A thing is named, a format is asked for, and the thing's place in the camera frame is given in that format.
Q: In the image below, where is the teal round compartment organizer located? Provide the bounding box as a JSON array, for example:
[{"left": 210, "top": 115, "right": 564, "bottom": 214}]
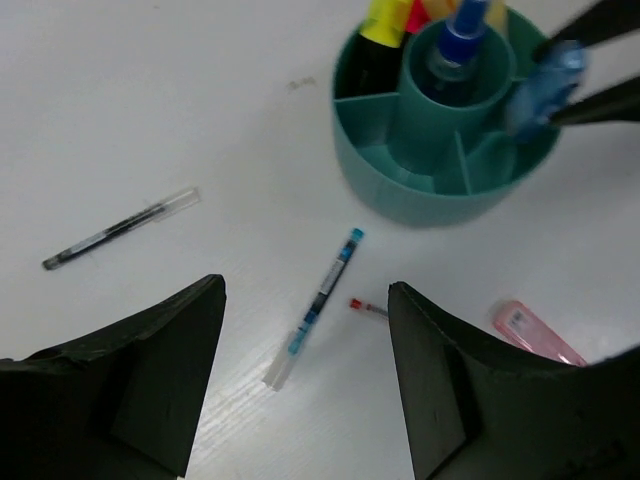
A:
[{"left": 331, "top": 9, "right": 560, "bottom": 227}]

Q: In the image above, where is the pink black highlighter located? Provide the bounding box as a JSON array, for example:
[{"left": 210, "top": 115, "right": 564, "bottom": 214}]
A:
[{"left": 405, "top": 0, "right": 431, "bottom": 35}]

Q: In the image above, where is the yellow black highlighter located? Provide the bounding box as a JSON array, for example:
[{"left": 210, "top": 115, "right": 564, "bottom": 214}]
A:
[{"left": 344, "top": 0, "right": 412, "bottom": 97}]

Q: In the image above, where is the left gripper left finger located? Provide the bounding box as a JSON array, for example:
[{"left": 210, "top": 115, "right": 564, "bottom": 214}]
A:
[{"left": 1, "top": 275, "right": 225, "bottom": 479}]

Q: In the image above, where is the black gel pen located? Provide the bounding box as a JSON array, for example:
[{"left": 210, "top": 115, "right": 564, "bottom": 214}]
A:
[{"left": 41, "top": 187, "right": 201, "bottom": 271}]

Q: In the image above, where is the blue capped glue bottle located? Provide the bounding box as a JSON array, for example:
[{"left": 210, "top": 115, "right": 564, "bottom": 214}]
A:
[{"left": 423, "top": 0, "right": 490, "bottom": 105}]

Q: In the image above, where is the blue pastel highlighter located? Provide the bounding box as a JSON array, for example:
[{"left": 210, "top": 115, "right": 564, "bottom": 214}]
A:
[{"left": 504, "top": 40, "right": 588, "bottom": 143}]

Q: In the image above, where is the yellow pastel highlighter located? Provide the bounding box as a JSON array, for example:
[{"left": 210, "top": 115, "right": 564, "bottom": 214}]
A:
[{"left": 485, "top": 0, "right": 508, "bottom": 35}]

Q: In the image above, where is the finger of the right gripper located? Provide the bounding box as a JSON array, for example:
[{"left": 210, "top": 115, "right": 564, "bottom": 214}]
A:
[
  {"left": 532, "top": 0, "right": 639, "bottom": 60},
  {"left": 549, "top": 77, "right": 640, "bottom": 127}
]

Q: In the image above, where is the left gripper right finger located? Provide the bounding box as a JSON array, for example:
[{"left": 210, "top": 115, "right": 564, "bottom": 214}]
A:
[{"left": 388, "top": 282, "right": 639, "bottom": 479}]

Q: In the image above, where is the pink pastel highlighter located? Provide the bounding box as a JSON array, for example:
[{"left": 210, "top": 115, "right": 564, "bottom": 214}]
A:
[{"left": 490, "top": 299, "right": 587, "bottom": 367}]

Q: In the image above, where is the red gel pen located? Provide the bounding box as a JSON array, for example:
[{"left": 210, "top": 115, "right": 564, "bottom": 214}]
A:
[{"left": 349, "top": 298, "right": 388, "bottom": 318}]

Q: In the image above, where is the orange pastel highlighter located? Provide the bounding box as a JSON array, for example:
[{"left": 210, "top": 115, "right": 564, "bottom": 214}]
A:
[{"left": 422, "top": 0, "right": 460, "bottom": 21}]

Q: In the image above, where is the blue gel pen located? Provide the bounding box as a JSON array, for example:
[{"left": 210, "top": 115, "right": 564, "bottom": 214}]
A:
[{"left": 263, "top": 228, "right": 364, "bottom": 391}]

